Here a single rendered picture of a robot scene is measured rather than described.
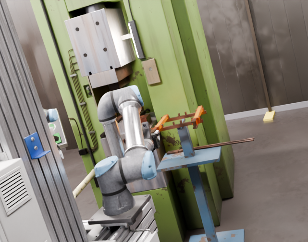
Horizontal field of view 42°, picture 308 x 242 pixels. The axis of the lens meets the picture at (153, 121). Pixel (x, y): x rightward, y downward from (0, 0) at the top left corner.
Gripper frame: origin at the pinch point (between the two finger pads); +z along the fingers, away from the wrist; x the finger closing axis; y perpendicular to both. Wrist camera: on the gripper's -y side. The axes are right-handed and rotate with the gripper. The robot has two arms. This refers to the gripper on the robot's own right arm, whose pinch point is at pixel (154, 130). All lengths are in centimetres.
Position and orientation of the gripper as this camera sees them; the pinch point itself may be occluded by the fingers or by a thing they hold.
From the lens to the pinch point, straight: 238.3
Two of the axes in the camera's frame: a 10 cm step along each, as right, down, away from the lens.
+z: 2.3, -2.7, 9.3
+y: 2.7, 9.4, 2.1
